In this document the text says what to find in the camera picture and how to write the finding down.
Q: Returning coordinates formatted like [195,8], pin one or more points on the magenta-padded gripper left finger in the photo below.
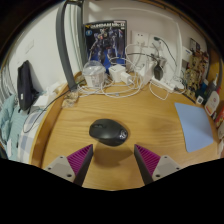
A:
[63,166]

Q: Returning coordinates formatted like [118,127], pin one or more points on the black computer mouse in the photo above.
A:
[107,131]

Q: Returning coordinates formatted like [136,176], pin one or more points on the light blue mouse pad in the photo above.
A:
[195,126]

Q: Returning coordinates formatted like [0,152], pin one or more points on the colourful printed box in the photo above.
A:
[194,45]

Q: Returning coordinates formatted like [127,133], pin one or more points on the teal bedding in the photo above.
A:
[8,126]

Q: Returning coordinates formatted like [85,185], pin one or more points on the white wall panel box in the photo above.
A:
[186,53]

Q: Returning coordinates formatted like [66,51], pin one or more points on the blue robot model kit box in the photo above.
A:
[105,40]

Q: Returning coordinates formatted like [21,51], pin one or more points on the small white clock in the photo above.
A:
[199,100]

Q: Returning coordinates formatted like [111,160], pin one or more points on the white power strip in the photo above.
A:
[163,85]

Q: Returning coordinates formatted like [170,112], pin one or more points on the clear plastic cup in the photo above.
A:
[94,75]

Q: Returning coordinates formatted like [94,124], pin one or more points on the white charger block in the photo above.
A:
[116,72]

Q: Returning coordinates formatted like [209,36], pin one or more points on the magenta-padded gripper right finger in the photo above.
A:
[163,166]

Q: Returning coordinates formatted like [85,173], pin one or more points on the crumpled clear plastic wrapper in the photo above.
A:
[70,99]

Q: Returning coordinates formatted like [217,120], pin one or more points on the black bag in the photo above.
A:
[26,86]

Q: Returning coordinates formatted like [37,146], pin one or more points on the white wall socket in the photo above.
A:
[140,38]
[157,45]

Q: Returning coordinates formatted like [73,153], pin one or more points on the grey metal shelf frame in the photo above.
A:
[65,50]

